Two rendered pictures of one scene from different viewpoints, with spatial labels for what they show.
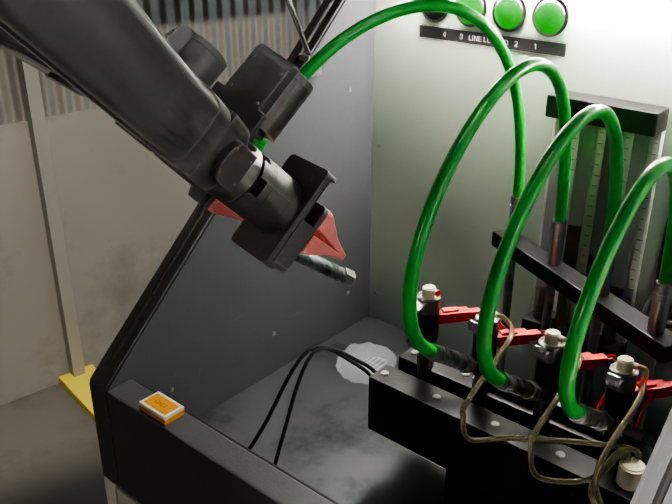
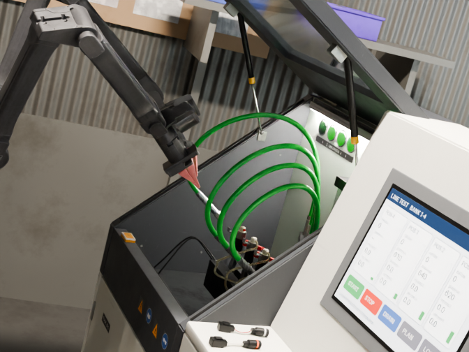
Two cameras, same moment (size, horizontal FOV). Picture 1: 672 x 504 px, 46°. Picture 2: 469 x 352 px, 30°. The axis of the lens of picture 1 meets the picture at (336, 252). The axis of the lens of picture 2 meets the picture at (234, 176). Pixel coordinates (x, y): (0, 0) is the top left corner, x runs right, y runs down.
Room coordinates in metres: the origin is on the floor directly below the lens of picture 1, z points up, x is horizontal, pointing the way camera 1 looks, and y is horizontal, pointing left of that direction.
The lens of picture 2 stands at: (-1.31, -0.98, 1.80)
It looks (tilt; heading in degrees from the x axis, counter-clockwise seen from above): 14 degrees down; 23
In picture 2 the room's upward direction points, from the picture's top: 15 degrees clockwise
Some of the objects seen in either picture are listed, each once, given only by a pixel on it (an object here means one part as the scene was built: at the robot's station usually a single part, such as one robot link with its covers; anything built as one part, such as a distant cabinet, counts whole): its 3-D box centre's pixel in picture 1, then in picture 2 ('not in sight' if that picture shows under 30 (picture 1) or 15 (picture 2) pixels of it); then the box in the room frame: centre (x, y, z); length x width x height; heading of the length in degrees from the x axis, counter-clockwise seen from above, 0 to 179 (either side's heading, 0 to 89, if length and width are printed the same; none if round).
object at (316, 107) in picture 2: not in sight; (356, 128); (1.04, -0.28, 1.43); 0.54 x 0.03 x 0.02; 49
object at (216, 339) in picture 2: not in sight; (235, 342); (0.39, -0.35, 0.99); 0.12 x 0.02 x 0.02; 138
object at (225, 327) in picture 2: not in sight; (243, 329); (0.47, -0.33, 0.99); 0.12 x 0.02 x 0.02; 130
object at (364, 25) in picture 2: not in sight; (338, 18); (2.35, 0.32, 1.66); 0.33 x 0.23 x 0.11; 130
